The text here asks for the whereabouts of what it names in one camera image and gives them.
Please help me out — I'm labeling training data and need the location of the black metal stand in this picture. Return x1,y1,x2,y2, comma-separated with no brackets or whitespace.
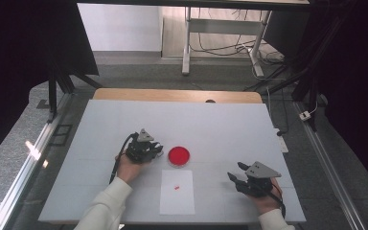
45,61,104,125
242,12,349,132

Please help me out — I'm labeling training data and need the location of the white paper sheet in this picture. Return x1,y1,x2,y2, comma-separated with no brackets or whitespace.
158,169,196,216

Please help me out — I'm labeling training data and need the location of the black rectangular floor frame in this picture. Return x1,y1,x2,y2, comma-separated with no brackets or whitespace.
49,124,74,148

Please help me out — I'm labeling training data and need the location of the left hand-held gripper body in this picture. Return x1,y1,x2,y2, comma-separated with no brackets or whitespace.
126,127,158,165

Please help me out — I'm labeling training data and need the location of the hand-held gripper black cable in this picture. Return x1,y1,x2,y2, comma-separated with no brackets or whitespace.
267,181,288,220
108,131,139,185

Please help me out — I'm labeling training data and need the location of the white board table cover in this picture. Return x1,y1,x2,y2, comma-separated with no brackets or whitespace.
37,99,307,224

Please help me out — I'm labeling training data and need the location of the round red ink pad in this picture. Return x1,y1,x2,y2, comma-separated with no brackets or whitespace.
167,146,192,169

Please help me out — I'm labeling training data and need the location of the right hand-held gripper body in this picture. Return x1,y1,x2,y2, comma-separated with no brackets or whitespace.
236,160,283,197

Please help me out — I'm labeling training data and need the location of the person's left hand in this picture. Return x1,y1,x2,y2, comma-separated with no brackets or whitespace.
114,152,151,185

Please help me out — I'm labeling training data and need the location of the wooden table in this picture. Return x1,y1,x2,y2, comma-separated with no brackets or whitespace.
92,87,264,104

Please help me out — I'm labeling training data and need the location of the left hand-held gripper black cable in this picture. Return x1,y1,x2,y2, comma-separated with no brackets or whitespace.
108,131,139,185

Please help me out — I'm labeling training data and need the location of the white metal desk frame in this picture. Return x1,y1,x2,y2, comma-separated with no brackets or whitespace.
181,6,273,78

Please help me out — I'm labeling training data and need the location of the person's right hand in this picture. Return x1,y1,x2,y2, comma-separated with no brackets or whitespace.
246,177,284,216

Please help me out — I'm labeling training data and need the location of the right hand-held gripper black cable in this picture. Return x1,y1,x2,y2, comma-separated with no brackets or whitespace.
267,181,288,220

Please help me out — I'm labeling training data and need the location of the aluminium floor rail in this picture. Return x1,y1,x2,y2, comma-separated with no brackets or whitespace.
292,101,367,230
0,92,73,230

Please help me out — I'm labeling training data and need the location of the black curtain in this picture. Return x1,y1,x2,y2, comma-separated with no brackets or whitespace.
0,0,101,171
263,0,368,200

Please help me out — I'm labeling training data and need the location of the tangle of floor cables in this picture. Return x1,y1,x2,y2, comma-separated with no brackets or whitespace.
190,8,286,66

